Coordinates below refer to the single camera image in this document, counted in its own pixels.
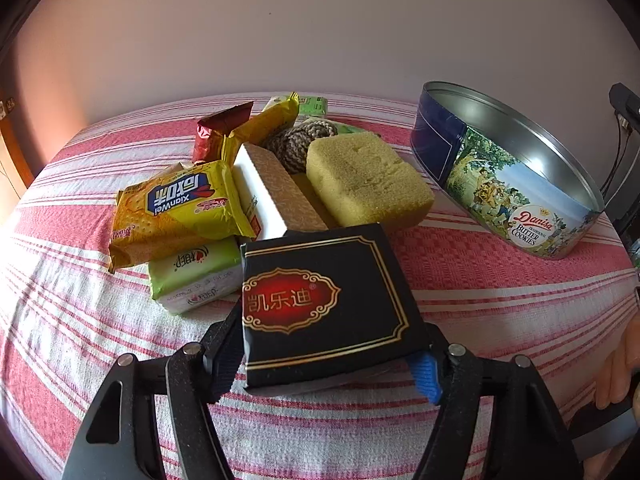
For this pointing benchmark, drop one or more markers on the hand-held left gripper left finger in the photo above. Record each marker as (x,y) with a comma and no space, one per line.
(225,370)

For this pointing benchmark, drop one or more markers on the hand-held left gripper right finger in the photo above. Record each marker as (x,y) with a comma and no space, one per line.
(425,375)

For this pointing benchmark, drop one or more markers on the green tissue pack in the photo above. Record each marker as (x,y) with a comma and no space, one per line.
(195,270)
(312,106)

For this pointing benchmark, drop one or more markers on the black box red label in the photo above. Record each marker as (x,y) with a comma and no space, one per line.
(325,300)

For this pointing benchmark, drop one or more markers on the yellow cracker packet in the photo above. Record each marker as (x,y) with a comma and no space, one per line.
(170,210)

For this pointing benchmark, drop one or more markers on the white gold patterned box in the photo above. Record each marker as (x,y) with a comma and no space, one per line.
(265,185)

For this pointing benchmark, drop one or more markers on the round cookie tin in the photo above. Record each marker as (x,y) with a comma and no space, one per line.
(500,190)

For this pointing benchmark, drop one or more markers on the yellow sponge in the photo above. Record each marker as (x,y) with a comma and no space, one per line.
(365,180)

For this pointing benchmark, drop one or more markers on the yellow snack packet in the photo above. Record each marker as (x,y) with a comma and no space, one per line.
(265,122)

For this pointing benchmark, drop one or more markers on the person's right hand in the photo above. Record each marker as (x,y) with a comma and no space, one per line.
(617,380)

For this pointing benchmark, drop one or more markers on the red snack packet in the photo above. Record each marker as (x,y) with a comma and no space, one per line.
(215,135)

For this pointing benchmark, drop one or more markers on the light green packet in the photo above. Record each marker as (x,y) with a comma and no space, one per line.
(350,128)

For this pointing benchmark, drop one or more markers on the wooden headboard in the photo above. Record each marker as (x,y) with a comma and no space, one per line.
(10,150)

